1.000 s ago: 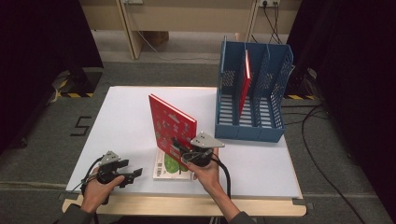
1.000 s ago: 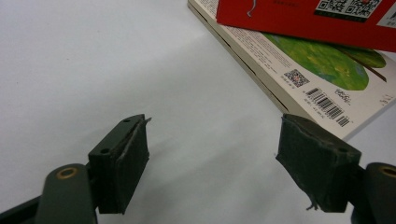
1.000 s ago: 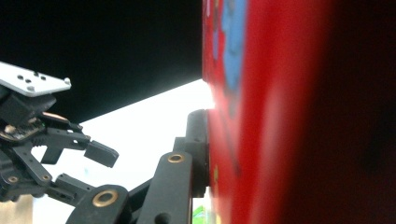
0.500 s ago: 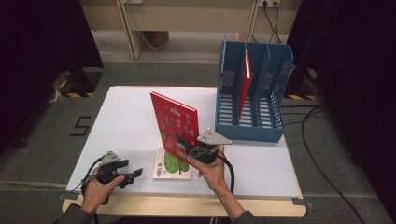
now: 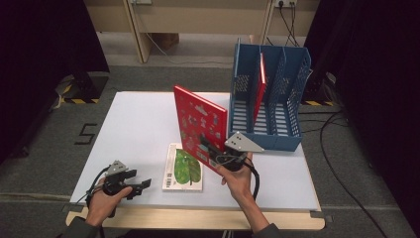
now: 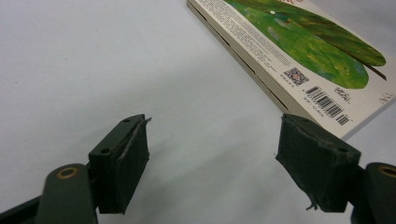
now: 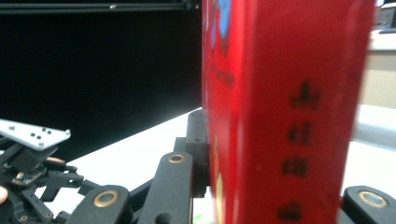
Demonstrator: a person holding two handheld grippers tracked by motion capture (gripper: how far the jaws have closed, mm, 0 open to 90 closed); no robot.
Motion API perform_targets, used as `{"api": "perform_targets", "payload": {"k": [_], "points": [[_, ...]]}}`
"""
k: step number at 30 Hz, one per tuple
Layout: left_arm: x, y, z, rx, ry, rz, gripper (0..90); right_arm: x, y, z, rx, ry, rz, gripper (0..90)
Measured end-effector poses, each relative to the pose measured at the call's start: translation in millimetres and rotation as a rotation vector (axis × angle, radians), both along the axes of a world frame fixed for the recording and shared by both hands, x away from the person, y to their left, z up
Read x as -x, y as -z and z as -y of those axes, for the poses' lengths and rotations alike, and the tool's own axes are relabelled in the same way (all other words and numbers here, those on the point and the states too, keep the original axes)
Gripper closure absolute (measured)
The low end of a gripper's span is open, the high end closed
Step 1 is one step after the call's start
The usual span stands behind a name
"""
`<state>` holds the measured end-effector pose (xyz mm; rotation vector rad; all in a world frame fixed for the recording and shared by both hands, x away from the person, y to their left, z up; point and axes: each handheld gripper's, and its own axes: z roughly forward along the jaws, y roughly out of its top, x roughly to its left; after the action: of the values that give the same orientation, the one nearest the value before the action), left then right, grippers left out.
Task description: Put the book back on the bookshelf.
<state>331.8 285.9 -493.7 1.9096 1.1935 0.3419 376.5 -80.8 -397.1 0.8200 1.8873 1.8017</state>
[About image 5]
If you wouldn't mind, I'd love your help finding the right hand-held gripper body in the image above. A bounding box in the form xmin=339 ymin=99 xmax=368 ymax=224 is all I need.
xmin=210 ymin=130 xmax=265 ymax=173

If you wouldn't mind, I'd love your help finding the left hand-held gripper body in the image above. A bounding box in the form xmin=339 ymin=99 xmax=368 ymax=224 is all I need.
xmin=101 ymin=160 xmax=139 ymax=196

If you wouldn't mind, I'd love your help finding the white book with green leaf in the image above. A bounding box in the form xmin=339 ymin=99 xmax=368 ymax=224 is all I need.
xmin=161 ymin=142 xmax=204 ymax=192

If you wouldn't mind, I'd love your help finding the red hardcover picture book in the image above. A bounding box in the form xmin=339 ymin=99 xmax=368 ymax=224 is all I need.
xmin=252 ymin=52 xmax=267 ymax=125
xmin=172 ymin=84 xmax=229 ymax=175

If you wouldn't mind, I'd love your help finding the blue plastic file rack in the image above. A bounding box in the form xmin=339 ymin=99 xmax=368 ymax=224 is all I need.
xmin=227 ymin=43 xmax=313 ymax=153

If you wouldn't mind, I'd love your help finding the person's left hand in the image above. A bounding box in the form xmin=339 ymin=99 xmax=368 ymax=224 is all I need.
xmin=85 ymin=178 xmax=134 ymax=228

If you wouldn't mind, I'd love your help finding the person's right hand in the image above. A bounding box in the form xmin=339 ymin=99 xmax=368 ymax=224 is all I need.
xmin=219 ymin=152 xmax=256 ymax=206

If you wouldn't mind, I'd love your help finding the white board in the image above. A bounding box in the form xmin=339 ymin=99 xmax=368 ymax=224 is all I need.
xmin=69 ymin=91 xmax=322 ymax=212

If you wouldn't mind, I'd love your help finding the wooden table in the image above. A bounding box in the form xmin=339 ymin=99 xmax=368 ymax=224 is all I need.
xmin=65 ymin=206 xmax=327 ymax=232

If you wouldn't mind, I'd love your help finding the grey tape strip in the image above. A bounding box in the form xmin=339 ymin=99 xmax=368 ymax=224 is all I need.
xmin=61 ymin=203 xmax=85 ymax=213
xmin=310 ymin=210 xmax=333 ymax=223

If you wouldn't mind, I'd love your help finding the stand base with striped tape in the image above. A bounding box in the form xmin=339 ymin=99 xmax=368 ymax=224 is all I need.
xmin=301 ymin=71 xmax=345 ymax=107
xmin=53 ymin=71 xmax=111 ymax=105

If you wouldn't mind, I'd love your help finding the cardboard box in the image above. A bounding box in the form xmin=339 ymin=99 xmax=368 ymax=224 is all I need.
xmin=154 ymin=33 xmax=181 ymax=52

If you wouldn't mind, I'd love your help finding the black curtain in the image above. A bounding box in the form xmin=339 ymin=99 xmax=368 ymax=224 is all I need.
xmin=0 ymin=0 xmax=111 ymax=165
xmin=302 ymin=0 xmax=420 ymax=229

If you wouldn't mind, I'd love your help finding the beige desk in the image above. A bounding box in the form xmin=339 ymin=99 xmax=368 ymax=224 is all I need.
xmin=82 ymin=0 xmax=321 ymax=64

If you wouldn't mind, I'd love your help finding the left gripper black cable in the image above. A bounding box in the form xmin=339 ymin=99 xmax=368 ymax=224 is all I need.
xmin=77 ymin=166 xmax=112 ymax=208

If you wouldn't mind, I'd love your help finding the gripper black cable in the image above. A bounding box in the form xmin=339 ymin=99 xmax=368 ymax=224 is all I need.
xmin=242 ymin=158 xmax=263 ymax=201
xmin=77 ymin=166 xmax=112 ymax=208

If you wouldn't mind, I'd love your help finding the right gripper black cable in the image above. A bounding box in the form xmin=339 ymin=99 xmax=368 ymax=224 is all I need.
xmin=242 ymin=158 xmax=263 ymax=201

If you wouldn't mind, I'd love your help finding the long black floor cable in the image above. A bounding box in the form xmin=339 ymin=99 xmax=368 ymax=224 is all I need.
xmin=298 ymin=109 xmax=390 ymax=238

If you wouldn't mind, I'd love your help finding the white cable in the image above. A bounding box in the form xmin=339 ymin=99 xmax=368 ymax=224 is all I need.
xmin=145 ymin=33 xmax=234 ymax=66

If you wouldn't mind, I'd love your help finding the black power cable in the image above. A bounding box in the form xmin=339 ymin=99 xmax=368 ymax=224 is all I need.
xmin=278 ymin=1 xmax=301 ymax=48
xmin=285 ymin=2 xmax=296 ymax=47

